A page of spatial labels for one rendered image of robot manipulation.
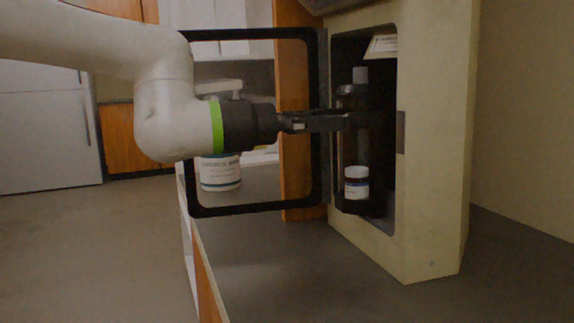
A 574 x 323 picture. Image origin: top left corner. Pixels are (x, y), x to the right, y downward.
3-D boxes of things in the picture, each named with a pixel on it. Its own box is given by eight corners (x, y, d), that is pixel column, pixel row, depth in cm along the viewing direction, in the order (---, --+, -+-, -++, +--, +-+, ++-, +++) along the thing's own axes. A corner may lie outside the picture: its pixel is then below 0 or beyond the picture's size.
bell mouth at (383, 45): (423, 56, 92) (424, 29, 91) (485, 53, 75) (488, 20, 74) (347, 60, 87) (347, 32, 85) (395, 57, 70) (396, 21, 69)
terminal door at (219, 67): (322, 206, 100) (318, 26, 91) (188, 220, 95) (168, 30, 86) (321, 204, 101) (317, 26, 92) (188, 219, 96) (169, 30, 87)
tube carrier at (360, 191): (373, 191, 91) (373, 89, 87) (400, 206, 81) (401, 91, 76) (325, 196, 89) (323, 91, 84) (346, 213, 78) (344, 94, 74)
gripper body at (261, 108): (255, 105, 71) (309, 102, 74) (247, 102, 79) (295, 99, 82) (258, 149, 73) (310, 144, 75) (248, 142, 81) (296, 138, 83)
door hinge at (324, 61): (327, 202, 102) (323, 28, 93) (331, 204, 99) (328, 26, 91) (320, 202, 101) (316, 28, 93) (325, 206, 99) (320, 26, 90)
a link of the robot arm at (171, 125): (139, 173, 75) (132, 158, 65) (133, 104, 78) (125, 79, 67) (220, 165, 79) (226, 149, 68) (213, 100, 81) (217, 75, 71)
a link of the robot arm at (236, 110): (219, 153, 80) (225, 162, 71) (213, 89, 78) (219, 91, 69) (250, 150, 82) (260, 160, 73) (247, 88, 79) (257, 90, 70)
